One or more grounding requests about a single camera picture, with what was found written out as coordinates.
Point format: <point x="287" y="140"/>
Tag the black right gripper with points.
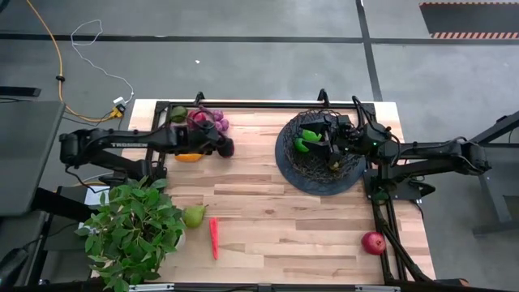
<point x="346" y="134"/>

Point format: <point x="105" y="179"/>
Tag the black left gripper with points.
<point x="194" y="140"/>

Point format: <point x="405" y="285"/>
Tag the dark red lumpy vegetable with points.
<point x="226" y="149"/>

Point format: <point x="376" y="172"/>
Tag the green bell pepper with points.
<point x="310" y="136"/>

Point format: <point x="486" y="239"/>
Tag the purple grape bunch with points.
<point x="221" y="119"/>

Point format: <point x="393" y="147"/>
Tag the yellow orange mango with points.
<point x="188" y="157"/>

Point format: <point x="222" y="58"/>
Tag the red apple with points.
<point x="197" y="118"/>

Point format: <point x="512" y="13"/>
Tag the green avocado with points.
<point x="178" y="114"/>

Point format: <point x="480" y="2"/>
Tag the green pear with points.
<point x="194" y="215"/>

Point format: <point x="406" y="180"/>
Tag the orange carrot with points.
<point x="213" y="239"/>

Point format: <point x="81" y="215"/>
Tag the red pomegranate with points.
<point x="373" y="243"/>

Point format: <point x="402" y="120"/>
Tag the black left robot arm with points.
<point x="129" y="142"/>

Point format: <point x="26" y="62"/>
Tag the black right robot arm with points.
<point x="438" y="152"/>

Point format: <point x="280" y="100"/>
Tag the round dark blue mat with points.
<point x="320" y="188"/>

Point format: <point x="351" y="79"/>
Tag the white plant pot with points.
<point x="181" y="241"/>

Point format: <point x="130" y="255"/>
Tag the yellow power plug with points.
<point x="117" y="110"/>

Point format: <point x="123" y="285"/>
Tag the white power adapter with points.
<point x="119" y="100"/>

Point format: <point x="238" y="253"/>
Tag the green leafy potted plant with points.
<point x="129" y="227"/>

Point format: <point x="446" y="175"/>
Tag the white paper sheet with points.
<point x="95" y="196"/>

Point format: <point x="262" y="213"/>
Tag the grey metal stand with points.
<point x="498" y="170"/>

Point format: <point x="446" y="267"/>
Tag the black hazard striped mat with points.
<point x="470" y="20"/>

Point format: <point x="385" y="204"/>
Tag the grey side table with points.
<point x="24" y="154"/>

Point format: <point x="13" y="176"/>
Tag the flat black bar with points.
<point x="20" y="91"/>

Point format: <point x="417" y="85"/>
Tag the black rounded device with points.
<point x="12" y="263"/>

